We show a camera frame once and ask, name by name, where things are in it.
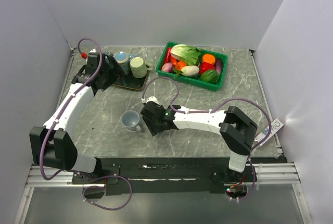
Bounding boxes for pale green mug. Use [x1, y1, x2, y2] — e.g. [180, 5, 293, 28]
[130, 57, 153, 79]

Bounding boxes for grey-blue round mug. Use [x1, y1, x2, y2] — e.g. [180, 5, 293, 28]
[121, 110, 142, 133]

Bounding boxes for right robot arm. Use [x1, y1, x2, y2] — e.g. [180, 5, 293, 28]
[140, 101, 258, 182]

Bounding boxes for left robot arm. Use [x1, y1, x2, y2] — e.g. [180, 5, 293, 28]
[29, 51, 125, 183]

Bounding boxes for blue butterfly mug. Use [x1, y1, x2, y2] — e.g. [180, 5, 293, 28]
[114, 51, 131, 74]

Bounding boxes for dark teal mug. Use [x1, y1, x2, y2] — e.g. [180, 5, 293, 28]
[103, 51, 114, 57]

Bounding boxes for black serving tray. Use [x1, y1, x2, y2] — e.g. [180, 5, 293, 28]
[113, 71, 149, 91]

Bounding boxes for purple onion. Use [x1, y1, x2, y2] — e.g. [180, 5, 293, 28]
[161, 63, 174, 72]

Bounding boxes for red chili pepper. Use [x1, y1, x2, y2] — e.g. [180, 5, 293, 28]
[165, 47, 171, 63]

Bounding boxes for green plastic crate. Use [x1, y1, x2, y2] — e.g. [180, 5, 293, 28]
[156, 42, 228, 91]

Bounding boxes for white radish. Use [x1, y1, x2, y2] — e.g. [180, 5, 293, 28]
[173, 66, 199, 77]

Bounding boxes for orange pumpkin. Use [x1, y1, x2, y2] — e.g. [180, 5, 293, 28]
[174, 61, 187, 71]

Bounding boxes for orange carrot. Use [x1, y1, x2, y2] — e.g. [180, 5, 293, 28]
[170, 57, 178, 66]

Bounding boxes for green bell pepper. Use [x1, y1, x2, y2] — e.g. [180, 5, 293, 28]
[200, 69, 219, 84]

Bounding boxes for red bell pepper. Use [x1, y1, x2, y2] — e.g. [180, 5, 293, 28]
[199, 62, 216, 75]

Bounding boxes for napa cabbage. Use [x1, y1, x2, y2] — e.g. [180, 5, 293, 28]
[170, 44, 201, 66]

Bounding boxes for orange fruit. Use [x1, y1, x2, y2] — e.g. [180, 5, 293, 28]
[201, 54, 216, 65]

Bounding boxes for purple eggplant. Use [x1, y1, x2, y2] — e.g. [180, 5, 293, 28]
[215, 58, 223, 74]

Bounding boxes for paper label card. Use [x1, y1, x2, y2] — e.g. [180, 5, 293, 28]
[254, 118, 284, 146]

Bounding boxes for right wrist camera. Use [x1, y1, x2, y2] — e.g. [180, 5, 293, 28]
[141, 96, 159, 105]

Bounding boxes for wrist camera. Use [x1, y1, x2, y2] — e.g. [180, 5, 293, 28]
[80, 48, 96, 59]
[141, 96, 159, 105]

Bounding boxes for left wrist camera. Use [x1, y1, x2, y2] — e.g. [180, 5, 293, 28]
[80, 48, 96, 59]

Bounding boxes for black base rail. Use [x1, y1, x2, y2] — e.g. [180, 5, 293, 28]
[71, 157, 287, 198]

